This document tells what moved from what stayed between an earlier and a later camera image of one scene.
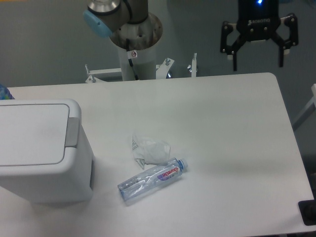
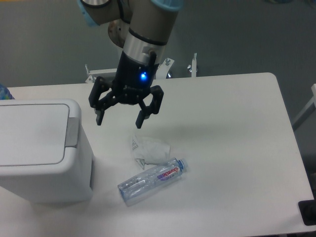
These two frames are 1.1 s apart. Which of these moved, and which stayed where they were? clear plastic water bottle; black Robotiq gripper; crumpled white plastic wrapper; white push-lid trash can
Moved: black Robotiq gripper
Stayed: white push-lid trash can; crumpled white plastic wrapper; clear plastic water bottle
